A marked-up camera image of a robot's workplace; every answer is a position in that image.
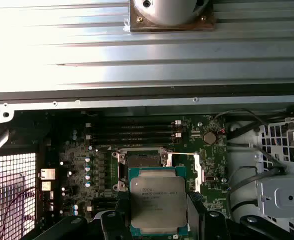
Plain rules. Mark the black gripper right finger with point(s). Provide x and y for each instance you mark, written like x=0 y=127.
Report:
x=214 y=225

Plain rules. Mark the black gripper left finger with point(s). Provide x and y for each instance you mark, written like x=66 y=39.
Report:
x=111 y=225

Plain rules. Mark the silver green CPU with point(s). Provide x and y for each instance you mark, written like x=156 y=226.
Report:
x=156 y=195

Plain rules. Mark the metal socket cover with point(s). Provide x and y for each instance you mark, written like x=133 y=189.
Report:
x=198 y=172

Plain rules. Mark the RAM slot black clips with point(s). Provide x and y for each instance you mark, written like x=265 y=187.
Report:
x=131 y=129
x=131 y=142

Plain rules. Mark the RAM slot white clips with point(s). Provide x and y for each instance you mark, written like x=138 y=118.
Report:
x=131 y=135
x=131 y=123

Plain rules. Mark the internal USB port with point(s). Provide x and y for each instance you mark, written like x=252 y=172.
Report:
x=210 y=178

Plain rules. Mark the green motherboard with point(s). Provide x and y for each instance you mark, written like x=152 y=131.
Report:
x=211 y=162

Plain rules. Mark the grey metal disk bay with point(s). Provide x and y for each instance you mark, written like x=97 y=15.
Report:
x=281 y=197

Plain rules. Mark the silver network port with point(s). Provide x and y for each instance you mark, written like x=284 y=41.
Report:
x=48 y=174

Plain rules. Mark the round coin battery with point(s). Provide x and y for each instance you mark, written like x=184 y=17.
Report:
x=209 y=137

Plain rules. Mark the black grey PC case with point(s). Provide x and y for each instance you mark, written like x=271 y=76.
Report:
x=136 y=102

